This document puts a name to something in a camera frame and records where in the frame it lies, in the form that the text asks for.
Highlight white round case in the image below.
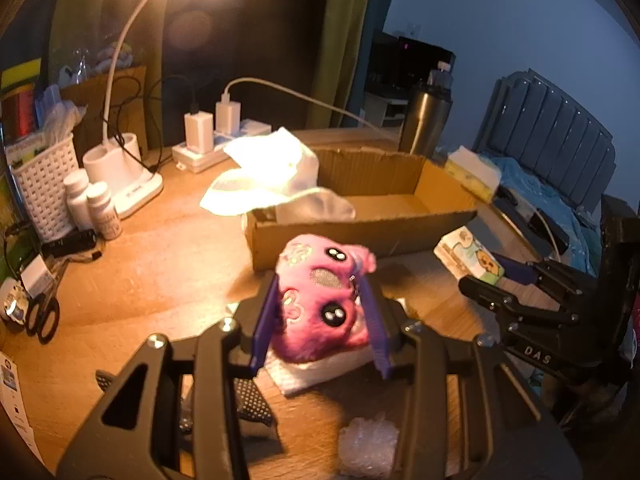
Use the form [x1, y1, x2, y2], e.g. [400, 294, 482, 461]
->
[0, 275, 31, 333]

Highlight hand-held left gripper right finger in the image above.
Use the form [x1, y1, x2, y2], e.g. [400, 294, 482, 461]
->
[357, 275, 585, 480]

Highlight slim white charger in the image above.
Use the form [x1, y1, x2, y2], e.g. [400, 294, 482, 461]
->
[215, 100, 243, 136]

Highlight yellow tissue pack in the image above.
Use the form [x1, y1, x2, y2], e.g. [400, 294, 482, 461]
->
[444, 145, 502, 203]

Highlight white charging cable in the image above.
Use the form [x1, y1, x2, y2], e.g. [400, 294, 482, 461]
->
[222, 77, 401, 133]

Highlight red can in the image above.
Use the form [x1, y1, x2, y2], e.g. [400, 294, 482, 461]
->
[2, 92, 38, 136]

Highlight white wipes packet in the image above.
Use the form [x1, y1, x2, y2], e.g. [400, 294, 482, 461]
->
[0, 352, 38, 461]

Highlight black cable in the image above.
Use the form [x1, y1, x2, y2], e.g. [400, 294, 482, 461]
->
[107, 75, 200, 171]

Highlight yellow sponge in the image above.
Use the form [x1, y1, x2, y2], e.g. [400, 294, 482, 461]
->
[0, 57, 43, 91]

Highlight white woven basket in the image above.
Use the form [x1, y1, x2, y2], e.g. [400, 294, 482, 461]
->
[11, 132, 81, 241]

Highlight cardboard box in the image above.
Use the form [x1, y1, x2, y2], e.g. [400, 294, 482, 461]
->
[244, 146, 478, 272]

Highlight white desk lamp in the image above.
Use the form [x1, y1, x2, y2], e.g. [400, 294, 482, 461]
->
[82, 0, 235, 220]

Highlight pink plush toy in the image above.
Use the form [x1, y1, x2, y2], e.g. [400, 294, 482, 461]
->
[269, 232, 377, 363]

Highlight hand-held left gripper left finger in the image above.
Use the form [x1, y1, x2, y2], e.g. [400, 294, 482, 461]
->
[55, 270, 281, 480]

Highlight small printed tissue pack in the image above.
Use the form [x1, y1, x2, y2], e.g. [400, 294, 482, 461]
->
[434, 227, 506, 286]

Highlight white plastic bag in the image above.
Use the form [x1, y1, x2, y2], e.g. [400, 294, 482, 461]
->
[95, 42, 136, 73]

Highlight small white pill bottle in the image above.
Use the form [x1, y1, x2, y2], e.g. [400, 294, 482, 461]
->
[86, 182, 123, 241]

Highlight teal curtain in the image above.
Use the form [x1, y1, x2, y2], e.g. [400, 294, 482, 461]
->
[350, 0, 401, 116]

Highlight white cloth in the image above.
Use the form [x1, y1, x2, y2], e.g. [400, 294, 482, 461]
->
[200, 127, 357, 223]

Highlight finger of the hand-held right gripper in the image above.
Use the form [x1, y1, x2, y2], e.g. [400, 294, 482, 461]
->
[492, 255, 596, 306]
[458, 275, 581, 326]

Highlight steel tumbler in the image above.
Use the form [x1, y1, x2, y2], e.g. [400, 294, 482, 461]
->
[397, 82, 453, 158]

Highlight black flashlight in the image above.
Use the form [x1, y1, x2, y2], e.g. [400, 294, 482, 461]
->
[42, 230, 98, 259]

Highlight grey padded headboard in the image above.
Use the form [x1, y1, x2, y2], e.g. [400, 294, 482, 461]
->
[472, 69, 616, 211]

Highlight white power strip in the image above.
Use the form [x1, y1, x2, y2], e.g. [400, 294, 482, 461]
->
[172, 120, 273, 175]

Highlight blue bedding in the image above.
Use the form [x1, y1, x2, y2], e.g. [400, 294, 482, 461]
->
[487, 157, 598, 276]

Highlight thin white cable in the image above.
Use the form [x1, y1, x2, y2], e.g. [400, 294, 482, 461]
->
[534, 207, 559, 257]

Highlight clear water bottle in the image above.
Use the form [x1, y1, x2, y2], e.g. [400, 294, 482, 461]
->
[427, 61, 455, 91]

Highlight brown paper bag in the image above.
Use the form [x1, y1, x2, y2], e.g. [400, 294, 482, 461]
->
[60, 65, 148, 153]

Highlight black scissors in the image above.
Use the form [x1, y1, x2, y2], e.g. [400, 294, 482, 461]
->
[25, 260, 68, 345]

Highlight bubble wrap piece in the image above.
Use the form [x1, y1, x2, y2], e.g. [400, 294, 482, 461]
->
[339, 412, 401, 478]

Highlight wide white charger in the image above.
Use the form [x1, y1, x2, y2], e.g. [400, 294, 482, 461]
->
[184, 111, 216, 153]

